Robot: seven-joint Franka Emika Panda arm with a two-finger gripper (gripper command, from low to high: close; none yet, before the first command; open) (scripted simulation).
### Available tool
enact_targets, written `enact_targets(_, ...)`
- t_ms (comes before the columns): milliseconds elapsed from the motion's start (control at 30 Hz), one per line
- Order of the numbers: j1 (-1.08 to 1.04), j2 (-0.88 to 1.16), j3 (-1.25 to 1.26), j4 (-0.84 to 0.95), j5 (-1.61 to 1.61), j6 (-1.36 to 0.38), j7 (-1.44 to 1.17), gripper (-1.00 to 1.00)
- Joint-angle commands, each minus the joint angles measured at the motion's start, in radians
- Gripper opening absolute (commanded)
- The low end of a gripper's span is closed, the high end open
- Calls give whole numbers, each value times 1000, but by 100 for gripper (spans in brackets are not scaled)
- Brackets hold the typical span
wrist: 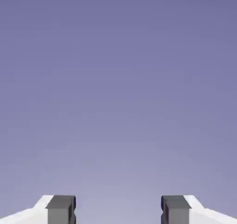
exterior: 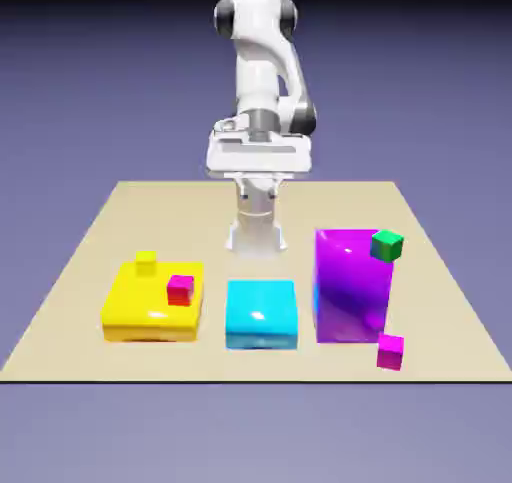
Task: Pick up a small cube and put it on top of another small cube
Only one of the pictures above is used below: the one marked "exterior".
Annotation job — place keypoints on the large cyan box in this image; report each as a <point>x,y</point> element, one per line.
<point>262,311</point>

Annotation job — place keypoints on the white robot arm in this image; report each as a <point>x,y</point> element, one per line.
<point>256,51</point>

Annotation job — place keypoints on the small green cube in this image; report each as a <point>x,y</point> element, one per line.
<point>386,246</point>

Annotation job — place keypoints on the small magenta cube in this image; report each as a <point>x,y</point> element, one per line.
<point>390,353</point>

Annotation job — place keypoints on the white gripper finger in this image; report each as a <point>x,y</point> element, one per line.
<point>242,189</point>
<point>273,189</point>

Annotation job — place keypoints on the large yellow box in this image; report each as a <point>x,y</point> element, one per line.
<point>148,307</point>

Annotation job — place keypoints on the small red cube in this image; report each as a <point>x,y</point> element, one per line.
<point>180,290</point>

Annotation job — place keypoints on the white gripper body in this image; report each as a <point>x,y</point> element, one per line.
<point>258,161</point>

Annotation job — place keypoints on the large purple box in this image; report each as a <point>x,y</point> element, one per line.
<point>348,291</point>

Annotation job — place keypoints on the small yellow cube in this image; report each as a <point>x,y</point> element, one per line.
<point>146,262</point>

